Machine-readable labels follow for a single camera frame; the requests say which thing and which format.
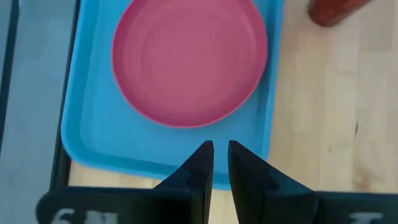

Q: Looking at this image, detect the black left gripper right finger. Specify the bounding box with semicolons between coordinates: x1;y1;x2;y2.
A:
227;139;398;224

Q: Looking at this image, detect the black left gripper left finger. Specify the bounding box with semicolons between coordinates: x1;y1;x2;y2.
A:
35;139;215;224

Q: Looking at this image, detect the pink round plate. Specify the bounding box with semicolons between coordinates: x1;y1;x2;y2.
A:
111;0;269;129

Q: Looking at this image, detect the red translucent cup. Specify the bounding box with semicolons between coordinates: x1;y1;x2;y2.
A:
307;0;374;28

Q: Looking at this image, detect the blue plastic tray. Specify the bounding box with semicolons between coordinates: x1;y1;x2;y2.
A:
60;0;285;191

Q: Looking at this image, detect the black aluminium table frame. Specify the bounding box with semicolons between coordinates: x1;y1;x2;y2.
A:
49;0;82;191

